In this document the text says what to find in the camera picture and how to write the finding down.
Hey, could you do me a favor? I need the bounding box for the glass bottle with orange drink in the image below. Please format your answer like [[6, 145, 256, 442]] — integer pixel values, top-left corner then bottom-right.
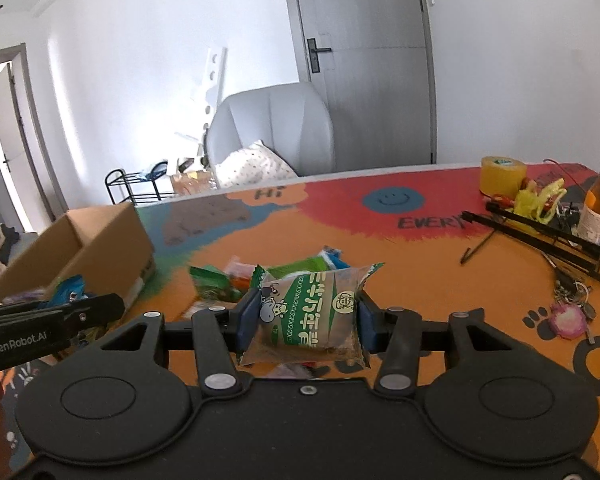
[[577, 135, 600, 247]]

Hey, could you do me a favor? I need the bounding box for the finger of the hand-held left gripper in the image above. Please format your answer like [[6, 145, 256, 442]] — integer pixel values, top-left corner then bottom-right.
[[55, 293, 126, 335]]

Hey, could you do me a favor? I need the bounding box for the grey door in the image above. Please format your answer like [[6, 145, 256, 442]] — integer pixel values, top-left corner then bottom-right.
[[280, 0, 439, 172]]

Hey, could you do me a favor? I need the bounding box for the open side door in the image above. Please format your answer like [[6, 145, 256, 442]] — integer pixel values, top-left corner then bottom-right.
[[0, 42, 72, 227]]

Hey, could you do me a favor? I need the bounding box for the green white snack packet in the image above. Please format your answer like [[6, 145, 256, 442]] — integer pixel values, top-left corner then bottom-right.
[[236, 261, 386, 369]]

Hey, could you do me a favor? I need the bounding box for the white dotted pillow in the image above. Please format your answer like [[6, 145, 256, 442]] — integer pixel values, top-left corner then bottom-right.
[[215, 140, 300, 190]]

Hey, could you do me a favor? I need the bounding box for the blue white snack packet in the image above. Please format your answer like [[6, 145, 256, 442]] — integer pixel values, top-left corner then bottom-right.
[[54, 275, 87, 303]]

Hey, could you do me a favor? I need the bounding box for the grey armchair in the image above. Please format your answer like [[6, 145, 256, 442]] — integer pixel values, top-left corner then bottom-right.
[[206, 81, 337, 189]]

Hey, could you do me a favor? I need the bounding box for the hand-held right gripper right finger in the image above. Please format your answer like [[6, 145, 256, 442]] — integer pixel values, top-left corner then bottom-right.
[[355, 292, 523, 399]]

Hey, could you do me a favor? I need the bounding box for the black door handle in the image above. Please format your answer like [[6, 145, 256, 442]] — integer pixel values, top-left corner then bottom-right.
[[306, 37, 334, 74]]

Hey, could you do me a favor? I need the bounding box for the black folding stand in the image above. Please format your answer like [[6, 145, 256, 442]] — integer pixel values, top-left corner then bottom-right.
[[460, 200, 600, 292]]

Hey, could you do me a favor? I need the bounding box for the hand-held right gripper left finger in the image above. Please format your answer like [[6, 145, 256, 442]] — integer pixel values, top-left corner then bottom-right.
[[97, 287, 263, 399]]

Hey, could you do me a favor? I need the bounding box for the orange snack packet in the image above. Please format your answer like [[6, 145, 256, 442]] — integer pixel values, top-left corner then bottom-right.
[[227, 257, 257, 292]]

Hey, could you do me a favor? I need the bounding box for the pink keychain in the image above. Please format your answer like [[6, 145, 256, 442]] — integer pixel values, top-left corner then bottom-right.
[[549, 302, 587, 339]]

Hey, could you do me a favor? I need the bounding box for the light green snack packet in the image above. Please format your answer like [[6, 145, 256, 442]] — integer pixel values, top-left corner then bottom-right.
[[266, 254, 332, 279]]

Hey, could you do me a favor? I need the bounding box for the brown cardboard box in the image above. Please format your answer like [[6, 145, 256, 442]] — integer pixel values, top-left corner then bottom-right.
[[0, 202, 156, 322]]

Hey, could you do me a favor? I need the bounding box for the yellow plastic bag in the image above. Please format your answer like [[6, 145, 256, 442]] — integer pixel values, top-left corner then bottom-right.
[[514, 177, 567, 222]]

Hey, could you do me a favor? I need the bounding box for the black shoe rack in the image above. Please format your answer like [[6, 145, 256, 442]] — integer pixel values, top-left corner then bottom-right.
[[104, 162, 169, 206]]

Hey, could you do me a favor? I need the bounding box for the yellow tape roll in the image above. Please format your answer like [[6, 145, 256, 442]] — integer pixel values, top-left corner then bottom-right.
[[480, 155, 530, 199]]

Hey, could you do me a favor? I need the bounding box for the dark green snack packet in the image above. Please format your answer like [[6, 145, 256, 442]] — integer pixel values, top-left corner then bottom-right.
[[188, 265, 232, 304]]

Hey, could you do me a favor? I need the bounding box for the bunch of keys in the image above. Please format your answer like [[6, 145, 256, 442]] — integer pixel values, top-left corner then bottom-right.
[[554, 278, 599, 322]]

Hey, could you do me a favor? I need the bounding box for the white board with holes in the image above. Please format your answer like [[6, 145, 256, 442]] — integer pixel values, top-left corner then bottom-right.
[[172, 46, 229, 171]]

